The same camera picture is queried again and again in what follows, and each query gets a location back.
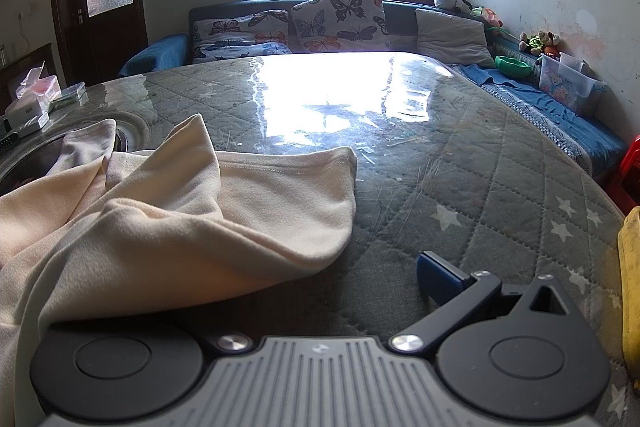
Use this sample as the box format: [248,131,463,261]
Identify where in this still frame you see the yellow plastic object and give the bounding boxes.
[617,206,640,365]

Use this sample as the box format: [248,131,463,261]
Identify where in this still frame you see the upright butterfly print pillow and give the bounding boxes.
[291,0,391,54]

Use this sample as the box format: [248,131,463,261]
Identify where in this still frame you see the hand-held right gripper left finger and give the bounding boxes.
[216,333,255,354]

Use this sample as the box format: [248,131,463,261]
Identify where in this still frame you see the grey pillow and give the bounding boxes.
[415,8,496,68]

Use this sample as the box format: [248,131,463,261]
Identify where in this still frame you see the small clear box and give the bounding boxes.
[50,82,87,108]

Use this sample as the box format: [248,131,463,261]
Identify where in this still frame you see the pink tissue box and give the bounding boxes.
[15,62,61,112]

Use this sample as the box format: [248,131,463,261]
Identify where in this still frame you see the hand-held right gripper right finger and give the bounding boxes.
[390,251,583,354]

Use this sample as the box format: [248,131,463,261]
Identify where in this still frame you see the blue sofa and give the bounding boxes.
[118,0,628,180]

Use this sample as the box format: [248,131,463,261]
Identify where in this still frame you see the clear plastic storage box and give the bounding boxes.
[537,52,608,115]

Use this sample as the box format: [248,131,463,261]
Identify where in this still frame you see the round metal table ring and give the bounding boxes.
[0,111,152,184]

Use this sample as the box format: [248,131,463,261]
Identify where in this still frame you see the red plastic stool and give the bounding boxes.
[607,135,640,212]

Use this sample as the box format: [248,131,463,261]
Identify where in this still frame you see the flat butterfly print pillow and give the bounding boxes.
[191,9,293,65]

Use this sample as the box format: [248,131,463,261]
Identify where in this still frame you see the cream cloth garment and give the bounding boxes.
[0,113,359,413]

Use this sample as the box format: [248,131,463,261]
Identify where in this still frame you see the white box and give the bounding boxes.
[5,99,51,132]

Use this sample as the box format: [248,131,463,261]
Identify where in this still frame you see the green bowl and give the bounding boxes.
[495,55,533,78]

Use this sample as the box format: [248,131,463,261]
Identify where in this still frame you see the blue cloth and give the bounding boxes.
[457,63,543,90]

